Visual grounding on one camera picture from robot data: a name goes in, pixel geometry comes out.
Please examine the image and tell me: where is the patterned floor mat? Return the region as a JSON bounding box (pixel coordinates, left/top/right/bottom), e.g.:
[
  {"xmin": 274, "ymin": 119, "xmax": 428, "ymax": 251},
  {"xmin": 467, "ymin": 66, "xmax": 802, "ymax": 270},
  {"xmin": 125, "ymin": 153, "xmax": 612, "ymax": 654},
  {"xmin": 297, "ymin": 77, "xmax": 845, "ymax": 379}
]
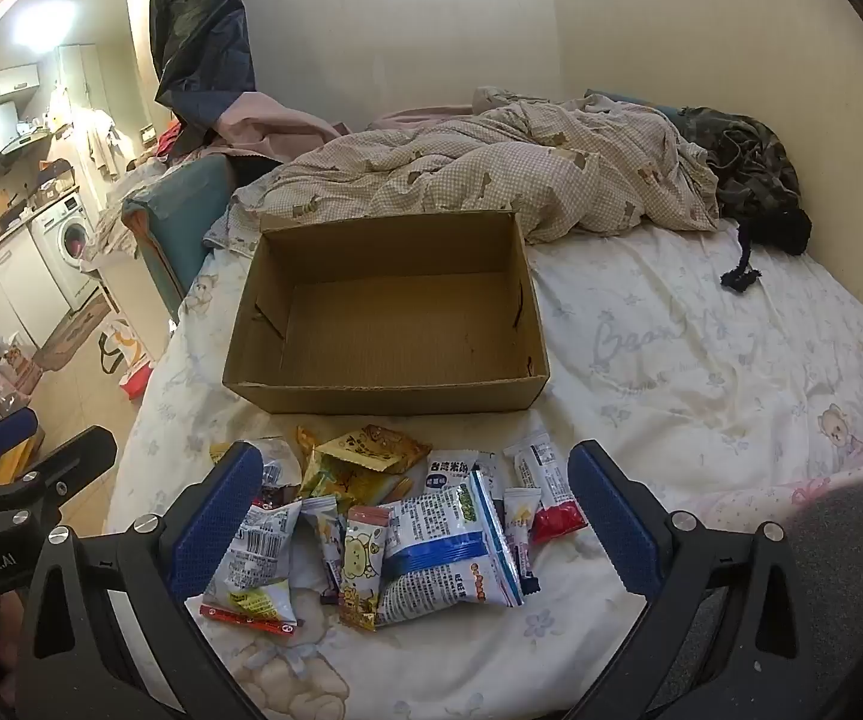
[{"xmin": 32, "ymin": 289, "xmax": 113, "ymax": 372}]

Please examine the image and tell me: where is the white red stick snack packet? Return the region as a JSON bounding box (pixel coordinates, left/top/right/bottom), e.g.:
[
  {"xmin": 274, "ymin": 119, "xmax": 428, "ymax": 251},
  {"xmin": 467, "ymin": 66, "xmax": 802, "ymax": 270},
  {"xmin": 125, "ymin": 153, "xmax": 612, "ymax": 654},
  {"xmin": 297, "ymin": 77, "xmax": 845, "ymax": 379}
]
[{"xmin": 504, "ymin": 433, "xmax": 590, "ymax": 545}]

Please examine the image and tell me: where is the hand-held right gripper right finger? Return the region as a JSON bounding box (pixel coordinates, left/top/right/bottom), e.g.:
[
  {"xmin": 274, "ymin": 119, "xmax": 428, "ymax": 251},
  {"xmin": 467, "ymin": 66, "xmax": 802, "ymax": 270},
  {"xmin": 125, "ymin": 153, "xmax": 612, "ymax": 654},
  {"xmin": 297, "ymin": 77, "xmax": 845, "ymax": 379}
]
[{"xmin": 567, "ymin": 439, "xmax": 841, "ymax": 720}]

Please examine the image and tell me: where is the small white brown snack packet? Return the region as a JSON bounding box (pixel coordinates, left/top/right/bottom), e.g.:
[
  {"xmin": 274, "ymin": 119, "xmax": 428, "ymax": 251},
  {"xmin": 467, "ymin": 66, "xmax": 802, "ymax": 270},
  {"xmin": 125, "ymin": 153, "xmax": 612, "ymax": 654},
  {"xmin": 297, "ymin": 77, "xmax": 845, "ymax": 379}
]
[{"xmin": 502, "ymin": 487, "xmax": 545, "ymax": 595}]

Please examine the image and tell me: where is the teal padded chair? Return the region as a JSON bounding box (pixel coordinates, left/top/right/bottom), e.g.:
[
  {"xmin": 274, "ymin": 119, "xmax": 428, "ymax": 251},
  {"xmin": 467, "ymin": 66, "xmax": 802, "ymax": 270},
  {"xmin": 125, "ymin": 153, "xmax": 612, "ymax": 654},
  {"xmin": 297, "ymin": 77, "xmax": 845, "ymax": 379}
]
[{"xmin": 122, "ymin": 154, "xmax": 237, "ymax": 316}]

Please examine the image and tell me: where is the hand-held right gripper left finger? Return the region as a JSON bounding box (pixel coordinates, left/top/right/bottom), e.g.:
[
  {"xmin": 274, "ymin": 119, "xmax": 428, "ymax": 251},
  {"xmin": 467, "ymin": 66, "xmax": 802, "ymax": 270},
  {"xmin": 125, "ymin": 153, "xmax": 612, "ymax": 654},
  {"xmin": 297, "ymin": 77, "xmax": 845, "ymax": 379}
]
[{"xmin": 15, "ymin": 441, "xmax": 267, "ymax": 720}]

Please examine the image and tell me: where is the yellow bear snack packet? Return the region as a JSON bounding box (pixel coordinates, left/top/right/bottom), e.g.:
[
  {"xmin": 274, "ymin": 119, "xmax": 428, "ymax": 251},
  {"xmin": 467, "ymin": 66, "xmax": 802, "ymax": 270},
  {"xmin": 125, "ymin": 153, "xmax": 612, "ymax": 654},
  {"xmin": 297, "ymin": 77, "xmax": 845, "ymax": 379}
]
[{"xmin": 337, "ymin": 506, "xmax": 396, "ymax": 631}]

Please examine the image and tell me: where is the white orange shopping bag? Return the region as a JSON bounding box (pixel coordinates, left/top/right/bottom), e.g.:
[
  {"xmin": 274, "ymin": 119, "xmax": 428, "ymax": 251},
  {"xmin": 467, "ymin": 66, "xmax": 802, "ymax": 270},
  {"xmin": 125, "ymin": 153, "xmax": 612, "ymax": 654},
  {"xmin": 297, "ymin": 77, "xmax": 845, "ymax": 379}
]
[{"xmin": 97, "ymin": 319, "xmax": 151, "ymax": 398}]

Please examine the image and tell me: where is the brown cardboard box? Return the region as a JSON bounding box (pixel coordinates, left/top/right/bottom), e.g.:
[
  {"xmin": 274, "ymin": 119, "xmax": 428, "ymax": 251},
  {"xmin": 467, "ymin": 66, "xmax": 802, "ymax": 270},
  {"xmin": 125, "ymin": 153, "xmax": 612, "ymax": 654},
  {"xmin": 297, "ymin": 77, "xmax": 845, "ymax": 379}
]
[{"xmin": 222, "ymin": 210, "xmax": 551, "ymax": 416}]

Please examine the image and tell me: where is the white floor cabinet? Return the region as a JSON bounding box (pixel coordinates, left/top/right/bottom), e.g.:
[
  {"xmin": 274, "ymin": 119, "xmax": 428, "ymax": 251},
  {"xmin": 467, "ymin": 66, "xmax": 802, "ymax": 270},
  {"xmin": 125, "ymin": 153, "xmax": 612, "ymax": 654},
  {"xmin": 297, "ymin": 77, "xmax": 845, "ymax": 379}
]
[{"xmin": 0, "ymin": 229, "xmax": 73, "ymax": 350}]

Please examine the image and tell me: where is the dark hanging jacket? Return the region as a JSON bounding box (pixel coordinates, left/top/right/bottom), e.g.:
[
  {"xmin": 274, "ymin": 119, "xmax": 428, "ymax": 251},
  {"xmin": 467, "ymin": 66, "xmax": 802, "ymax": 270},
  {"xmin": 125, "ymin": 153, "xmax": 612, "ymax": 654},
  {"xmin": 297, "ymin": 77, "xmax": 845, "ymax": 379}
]
[{"xmin": 150, "ymin": 0, "xmax": 256, "ymax": 128}]

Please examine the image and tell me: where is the yellow green snack packet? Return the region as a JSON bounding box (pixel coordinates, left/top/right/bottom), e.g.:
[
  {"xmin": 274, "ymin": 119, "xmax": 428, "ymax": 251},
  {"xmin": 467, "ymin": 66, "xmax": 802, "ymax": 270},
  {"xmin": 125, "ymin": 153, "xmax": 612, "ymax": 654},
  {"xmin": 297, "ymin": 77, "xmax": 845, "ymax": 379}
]
[{"xmin": 296, "ymin": 427, "xmax": 402, "ymax": 511}]

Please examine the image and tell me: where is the white printed bed sheet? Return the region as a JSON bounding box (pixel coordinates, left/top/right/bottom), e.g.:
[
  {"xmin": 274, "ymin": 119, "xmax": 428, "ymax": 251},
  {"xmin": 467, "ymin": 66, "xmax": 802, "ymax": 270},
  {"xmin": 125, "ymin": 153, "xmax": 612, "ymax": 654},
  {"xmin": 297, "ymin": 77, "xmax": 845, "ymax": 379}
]
[{"xmin": 105, "ymin": 221, "xmax": 863, "ymax": 720}]

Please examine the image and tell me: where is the white washing machine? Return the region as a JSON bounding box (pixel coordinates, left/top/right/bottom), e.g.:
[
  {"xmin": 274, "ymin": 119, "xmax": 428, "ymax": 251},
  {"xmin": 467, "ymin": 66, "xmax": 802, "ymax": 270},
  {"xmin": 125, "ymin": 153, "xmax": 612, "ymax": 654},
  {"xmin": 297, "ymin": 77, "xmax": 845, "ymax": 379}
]
[{"xmin": 30, "ymin": 195, "xmax": 103, "ymax": 312}]

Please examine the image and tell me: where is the pink printed pillow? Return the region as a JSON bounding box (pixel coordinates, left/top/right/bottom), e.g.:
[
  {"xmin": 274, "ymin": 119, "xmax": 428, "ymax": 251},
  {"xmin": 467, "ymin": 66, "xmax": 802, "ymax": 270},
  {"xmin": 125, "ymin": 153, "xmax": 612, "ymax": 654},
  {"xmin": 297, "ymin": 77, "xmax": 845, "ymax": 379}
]
[{"xmin": 708, "ymin": 412, "xmax": 863, "ymax": 518}]

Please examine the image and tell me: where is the white yellow-bottom snack packet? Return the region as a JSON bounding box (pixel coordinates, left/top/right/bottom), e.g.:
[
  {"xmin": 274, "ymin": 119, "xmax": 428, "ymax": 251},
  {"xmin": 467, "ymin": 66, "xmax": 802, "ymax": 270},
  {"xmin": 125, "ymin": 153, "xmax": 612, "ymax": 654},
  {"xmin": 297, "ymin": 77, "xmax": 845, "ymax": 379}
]
[{"xmin": 201, "ymin": 499, "xmax": 305, "ymax": 635}]

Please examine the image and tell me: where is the camouflage cloth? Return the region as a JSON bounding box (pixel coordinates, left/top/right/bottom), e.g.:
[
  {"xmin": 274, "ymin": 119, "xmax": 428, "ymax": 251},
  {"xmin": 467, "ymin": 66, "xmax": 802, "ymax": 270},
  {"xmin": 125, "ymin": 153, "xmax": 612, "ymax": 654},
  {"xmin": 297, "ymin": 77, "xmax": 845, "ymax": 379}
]
[{"xmin": 678, "ymin": 106, "xmax": 803, "ymax": 226}]

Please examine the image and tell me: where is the pink cloth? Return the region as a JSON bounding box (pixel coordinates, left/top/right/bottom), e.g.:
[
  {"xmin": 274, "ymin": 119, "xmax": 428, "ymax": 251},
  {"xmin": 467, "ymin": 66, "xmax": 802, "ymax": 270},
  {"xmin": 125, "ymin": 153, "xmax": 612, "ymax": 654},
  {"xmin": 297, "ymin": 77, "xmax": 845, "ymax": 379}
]
[{"xmin": 206, "ymin": 90, "xmax": 342, "ymax": 162}]

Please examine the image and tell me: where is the blue pillow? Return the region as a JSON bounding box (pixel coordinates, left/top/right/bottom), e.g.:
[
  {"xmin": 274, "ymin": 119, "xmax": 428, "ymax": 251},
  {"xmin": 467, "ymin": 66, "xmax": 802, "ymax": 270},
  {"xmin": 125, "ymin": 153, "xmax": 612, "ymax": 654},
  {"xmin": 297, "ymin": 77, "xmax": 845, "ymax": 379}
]
[{"xmin": 585, "ymin": 88, "xmax": 683, "ymax": 121}]

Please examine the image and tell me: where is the white chocolate ball snack packet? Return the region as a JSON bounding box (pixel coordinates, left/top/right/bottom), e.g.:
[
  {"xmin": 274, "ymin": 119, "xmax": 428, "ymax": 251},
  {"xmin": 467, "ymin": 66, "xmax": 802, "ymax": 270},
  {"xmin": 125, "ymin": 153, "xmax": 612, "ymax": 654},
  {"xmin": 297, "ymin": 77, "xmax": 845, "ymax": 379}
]
[{"xmin": 240, "ymin": 435, "xmax": 303, "ymax": 511}]

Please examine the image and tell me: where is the checked beige blanket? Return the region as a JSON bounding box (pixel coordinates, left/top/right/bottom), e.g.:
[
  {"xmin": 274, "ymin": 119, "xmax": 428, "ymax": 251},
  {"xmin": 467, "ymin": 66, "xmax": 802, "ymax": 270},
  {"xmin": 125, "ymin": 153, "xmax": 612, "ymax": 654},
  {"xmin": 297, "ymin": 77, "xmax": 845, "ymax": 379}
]
[{"xmin": 202, "ymin": 86, "xmax": 721, "ymax": 248}]

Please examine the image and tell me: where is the small white purple snack packet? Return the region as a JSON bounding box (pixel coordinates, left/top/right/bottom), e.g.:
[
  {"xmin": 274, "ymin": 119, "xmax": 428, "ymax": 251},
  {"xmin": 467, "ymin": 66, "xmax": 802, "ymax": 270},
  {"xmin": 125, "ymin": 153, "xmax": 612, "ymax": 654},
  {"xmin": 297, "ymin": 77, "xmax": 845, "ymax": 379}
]
[{"xmin": 300, "ymin": 496, "xmax": 347, "ymax": 605}]

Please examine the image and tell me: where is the large white blue snack packet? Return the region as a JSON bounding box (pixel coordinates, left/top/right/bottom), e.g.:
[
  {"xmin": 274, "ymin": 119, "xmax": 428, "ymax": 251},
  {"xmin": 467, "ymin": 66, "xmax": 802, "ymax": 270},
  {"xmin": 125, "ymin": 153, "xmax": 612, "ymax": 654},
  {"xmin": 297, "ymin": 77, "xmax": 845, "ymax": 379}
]
[{"xmin": 375, "ymin": 469, "xmax": 526, "ymax": 627}]

